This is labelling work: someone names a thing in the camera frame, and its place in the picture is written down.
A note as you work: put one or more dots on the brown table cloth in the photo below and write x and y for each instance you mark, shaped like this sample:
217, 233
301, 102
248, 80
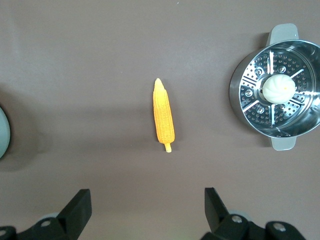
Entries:
100, 50

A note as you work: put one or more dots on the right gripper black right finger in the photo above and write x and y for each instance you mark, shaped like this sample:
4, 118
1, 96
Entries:
217, 215

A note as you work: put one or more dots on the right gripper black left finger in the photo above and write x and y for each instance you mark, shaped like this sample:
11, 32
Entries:
75, 212

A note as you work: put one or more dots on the white steamed bun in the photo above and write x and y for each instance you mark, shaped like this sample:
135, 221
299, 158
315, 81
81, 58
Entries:
278, 88

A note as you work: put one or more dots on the stainless steel steamer pot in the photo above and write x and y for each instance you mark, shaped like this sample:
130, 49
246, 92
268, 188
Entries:
283, 33

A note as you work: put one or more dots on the yellow corn cob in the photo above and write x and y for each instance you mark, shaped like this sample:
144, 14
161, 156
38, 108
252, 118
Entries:
163, 112

